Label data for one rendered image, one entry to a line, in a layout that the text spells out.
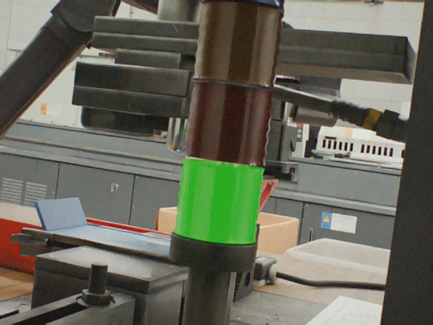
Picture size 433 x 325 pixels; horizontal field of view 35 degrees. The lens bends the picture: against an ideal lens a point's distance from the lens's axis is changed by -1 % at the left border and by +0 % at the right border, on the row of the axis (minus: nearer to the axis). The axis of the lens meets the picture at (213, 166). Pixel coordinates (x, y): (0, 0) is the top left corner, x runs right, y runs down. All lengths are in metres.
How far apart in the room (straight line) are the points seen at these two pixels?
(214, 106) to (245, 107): 0.01
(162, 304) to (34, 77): 0.46
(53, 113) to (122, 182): 0.97
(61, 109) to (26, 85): 5.38
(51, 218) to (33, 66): 0.31
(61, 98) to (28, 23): 3.06
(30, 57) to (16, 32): 8.43
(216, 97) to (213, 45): 0.02
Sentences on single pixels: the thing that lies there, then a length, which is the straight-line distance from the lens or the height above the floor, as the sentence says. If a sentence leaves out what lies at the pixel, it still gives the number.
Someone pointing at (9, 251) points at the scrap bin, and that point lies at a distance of 0.87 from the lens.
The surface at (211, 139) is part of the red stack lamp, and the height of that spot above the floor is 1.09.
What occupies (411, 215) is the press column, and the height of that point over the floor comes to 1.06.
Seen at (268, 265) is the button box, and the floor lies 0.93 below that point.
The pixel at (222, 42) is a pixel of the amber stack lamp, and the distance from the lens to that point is 0.30.
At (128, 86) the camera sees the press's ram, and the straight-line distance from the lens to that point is 0.54.
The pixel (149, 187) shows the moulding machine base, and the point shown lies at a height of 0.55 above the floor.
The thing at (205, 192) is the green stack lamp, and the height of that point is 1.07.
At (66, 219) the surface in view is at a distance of 0.67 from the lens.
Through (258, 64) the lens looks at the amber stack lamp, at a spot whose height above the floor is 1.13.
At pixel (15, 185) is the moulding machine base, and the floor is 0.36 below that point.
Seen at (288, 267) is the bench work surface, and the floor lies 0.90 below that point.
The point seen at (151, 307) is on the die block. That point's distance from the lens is 0.52.
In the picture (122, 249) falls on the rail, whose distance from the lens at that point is 0.60.
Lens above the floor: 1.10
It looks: 3 degrees down
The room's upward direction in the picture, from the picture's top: 7 degrees clockwise
